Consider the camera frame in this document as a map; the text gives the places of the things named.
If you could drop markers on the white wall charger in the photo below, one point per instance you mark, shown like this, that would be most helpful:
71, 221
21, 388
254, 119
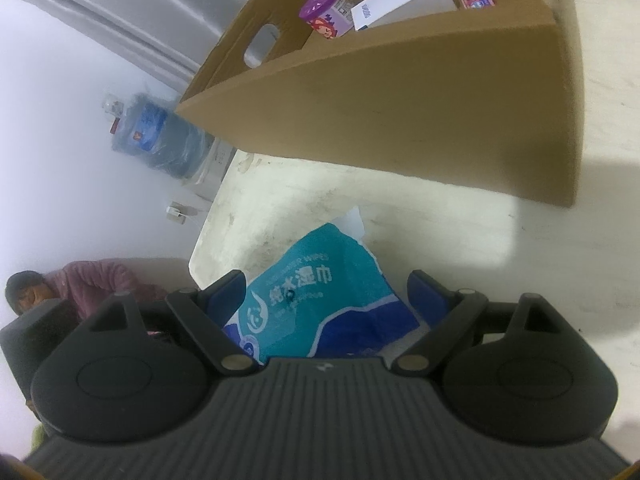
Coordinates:
176, 212

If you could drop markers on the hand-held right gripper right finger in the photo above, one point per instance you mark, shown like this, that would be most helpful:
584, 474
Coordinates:
425, 294

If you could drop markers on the purple lidded jar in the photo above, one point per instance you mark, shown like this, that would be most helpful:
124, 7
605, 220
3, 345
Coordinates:
327, 10

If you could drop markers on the blue water bottle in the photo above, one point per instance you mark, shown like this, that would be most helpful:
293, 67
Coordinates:
150, 135

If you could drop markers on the brown cardboard box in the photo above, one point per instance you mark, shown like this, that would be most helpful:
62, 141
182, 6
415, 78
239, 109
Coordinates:
400, 110

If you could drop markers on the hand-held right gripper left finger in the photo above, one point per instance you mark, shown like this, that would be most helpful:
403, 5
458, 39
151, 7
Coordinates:
227, 296

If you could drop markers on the grey curtain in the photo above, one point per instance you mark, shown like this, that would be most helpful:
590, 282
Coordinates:
125, 10

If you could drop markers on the teal wet wipes packet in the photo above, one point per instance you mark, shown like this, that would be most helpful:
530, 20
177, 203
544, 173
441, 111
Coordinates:
320, 285

